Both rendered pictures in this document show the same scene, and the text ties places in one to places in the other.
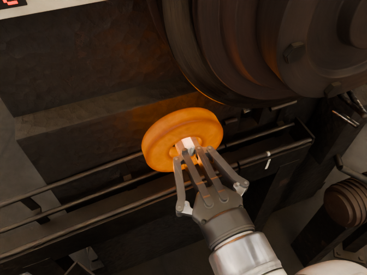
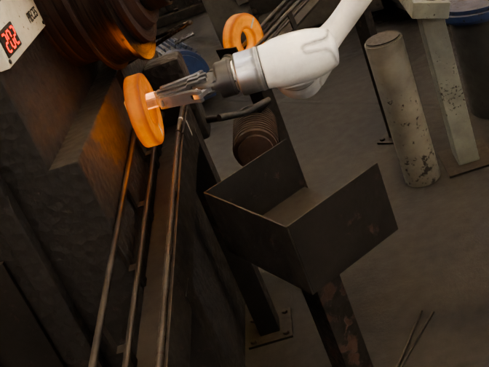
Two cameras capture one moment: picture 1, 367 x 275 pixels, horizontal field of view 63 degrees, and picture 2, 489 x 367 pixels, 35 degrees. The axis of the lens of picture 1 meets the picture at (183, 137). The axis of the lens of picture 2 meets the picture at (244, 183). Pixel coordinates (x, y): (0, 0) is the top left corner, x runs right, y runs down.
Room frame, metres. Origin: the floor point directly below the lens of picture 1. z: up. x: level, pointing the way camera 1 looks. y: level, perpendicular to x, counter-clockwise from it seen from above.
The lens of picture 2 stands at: (-0.57, 1.26, 1.32)
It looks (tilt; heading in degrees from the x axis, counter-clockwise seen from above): 25 degrees down; 301
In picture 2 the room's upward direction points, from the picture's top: 22 degrees counter-clockwise
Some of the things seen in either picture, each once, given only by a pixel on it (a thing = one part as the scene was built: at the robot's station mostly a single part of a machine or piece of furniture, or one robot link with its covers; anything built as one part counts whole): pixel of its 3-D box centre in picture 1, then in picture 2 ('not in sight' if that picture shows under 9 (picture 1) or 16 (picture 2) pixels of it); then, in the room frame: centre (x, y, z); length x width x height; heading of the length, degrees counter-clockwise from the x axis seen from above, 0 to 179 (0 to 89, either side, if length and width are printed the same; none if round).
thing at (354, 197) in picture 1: (338, 223); (278, 194); (0.42, -0.54, 0.27); 0.22 x 0.13 x 0.53; 111
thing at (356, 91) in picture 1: (335, 122); (177, 100); (0.52, -0.40, 0.68); 0.11 x 0.08 x 0.24; 21
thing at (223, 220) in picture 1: (220, 214); (214, 81); (0.20, -0.06, 0.83); 0.09 x 0.08 x 0.07; 22
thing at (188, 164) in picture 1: (195, 180); (182, 93); (0.26, -0.02, 0.84); 0.11 x 0.01 x 0.04; 23
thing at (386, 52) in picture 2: not in sight; (403, 111); (0.12, -0.99, 0.26); 0.12 x 0.12 x 0.52
